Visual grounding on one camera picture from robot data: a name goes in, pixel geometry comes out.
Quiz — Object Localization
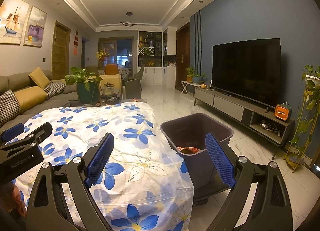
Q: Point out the orange dining chair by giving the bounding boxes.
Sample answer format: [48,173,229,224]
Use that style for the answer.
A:
[105,64,119,75]

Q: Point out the display cabinet with shelves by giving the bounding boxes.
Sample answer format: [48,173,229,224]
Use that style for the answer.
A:
[137,31,163,85]

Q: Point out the blue potted plant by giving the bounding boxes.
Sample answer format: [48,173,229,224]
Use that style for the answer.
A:
[193,73,206,84]

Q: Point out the orange potted plant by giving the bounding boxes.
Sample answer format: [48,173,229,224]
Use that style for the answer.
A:
[186,67,195,83]

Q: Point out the white blue floral tablecloth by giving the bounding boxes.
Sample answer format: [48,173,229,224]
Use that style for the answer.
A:
[10,102,194,230]

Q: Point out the red plastic bag pile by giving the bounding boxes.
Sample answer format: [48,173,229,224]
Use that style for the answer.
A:
[177,146,202,155]

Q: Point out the houndstooth cushion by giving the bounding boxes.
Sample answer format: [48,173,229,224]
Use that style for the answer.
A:
[44,81,66,100]

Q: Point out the dark purple trash bin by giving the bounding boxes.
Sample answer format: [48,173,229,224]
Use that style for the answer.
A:
[160,113,234,189]

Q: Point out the grey dining chair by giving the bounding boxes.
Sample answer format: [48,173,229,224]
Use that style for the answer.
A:
[124,64,145,100]

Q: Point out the yellow back cushion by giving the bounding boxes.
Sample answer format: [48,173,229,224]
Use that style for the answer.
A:
[29,67,50,89]

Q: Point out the gold plant stand with vine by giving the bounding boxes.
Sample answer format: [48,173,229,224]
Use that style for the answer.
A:
[284,65,319,171]

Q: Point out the glass jar with lid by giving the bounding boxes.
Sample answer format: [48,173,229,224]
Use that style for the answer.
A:
[102,83,114,96]

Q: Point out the white folding side table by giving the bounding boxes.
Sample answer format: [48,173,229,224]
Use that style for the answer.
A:
[181,80,201,94]

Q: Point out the grey tv console cabinet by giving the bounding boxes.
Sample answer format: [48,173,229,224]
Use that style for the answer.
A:
[194,87,295,158]

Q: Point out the yellow flower bouquet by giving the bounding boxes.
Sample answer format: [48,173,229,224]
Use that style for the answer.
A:
[96,50,109,61]

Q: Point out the yellow armchair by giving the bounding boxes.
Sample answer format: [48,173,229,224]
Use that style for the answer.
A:
[100,74,122,94]

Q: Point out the yellow seat cushion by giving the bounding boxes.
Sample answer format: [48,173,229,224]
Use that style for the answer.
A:
[14,86,47,113]

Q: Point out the grey sectional sofa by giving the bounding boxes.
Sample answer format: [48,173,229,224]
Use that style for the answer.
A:
[1,72,80,131]

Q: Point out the potted pothos green planter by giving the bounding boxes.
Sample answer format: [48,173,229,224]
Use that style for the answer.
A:
[65,67,102,105]

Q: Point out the wooden interior door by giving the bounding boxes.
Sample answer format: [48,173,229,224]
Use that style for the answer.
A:
[52,20,71,79]

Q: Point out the dark wooden entrance door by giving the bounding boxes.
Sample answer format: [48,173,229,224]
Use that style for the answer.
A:
[175,23,190,91]

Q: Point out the orange retro radio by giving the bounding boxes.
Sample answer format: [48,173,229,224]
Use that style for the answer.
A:
[274,102,292,122]

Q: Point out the person's left hand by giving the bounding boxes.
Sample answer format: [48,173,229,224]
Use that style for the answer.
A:
[1,182,27,217]

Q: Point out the large black television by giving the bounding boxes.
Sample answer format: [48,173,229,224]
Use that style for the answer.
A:
[212,38,281,107]

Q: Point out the purple landscape wall painting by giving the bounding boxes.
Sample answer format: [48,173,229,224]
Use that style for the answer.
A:
[23,6,47,48]

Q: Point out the sailboat wall painting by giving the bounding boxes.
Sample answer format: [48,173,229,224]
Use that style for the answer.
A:
[0,0,30,45]

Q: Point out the black white patterned cushion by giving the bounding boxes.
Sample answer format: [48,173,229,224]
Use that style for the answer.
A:
[0,90,21,127]

